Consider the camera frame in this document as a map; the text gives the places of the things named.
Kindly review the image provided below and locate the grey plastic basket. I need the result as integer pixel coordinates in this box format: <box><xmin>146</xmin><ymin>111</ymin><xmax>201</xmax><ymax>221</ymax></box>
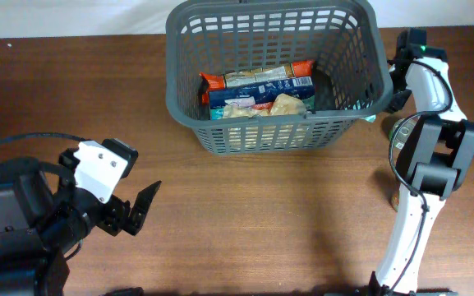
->
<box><xmin>166</xmin><ymin>0</ymin><xmax>393</xmax><ymax>155</ymax></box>

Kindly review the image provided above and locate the beige grain pouch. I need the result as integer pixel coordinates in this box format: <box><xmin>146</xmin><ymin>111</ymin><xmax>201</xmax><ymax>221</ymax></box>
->
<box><xmin>222</xmin><ymin>94</ymin><xmax>308</xmax><ymax>118</ymax></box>

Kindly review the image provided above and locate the green lid jar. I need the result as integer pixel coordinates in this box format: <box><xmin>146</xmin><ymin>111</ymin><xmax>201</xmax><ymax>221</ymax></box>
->
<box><xmin>389</xmin><ymin>186</ymin><xmax>400</xmax><ymax>212</ymax></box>

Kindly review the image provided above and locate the red spaghetti pasta packet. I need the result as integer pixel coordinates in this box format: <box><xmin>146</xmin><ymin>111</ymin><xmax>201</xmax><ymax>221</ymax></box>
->
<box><xmin>200</xmin><ymin>60</ymin><xmax>315</xmax><ymax>104</ymax></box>

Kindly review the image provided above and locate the blue Kleenex tissue multipack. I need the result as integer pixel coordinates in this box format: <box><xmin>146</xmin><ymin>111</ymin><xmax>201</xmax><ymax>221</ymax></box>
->
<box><xmin>208</xmin><ymin>76</ymin><xmax>315</xmax><ymax>120</ymax></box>

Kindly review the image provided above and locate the mint green wipes packet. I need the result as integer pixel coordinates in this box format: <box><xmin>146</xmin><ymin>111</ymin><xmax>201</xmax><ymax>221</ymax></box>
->
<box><xmin>335</xmin><ymin>81</ymin><xmax>393</xmax><ymax>121</ymax></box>

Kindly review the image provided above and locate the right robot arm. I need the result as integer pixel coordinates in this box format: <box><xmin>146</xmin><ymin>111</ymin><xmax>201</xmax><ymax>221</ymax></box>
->
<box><xmin>364</xmin><ymin>28</ymin><xmax>474</xmax><ymax>295</ymax></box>

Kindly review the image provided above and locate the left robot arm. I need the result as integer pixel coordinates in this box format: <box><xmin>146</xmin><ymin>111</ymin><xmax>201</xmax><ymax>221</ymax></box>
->
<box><xmin>0</xmin><ymin>149</ymin><xmax>161</xmax><ymax>295</ymax></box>

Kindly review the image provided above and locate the silver tin can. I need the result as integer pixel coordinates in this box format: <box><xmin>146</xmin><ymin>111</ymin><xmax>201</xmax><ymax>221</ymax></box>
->
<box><xmin>389</xmin><ymin>118</ymin><xmax>416</xmax><ymax>150</ymax></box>

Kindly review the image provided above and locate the left black cable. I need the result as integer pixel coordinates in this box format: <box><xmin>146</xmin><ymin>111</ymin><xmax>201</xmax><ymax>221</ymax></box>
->
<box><xmin>0</xmin><ymin>132</ymin><xmax>92</xmax><ymax>164</ymax></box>

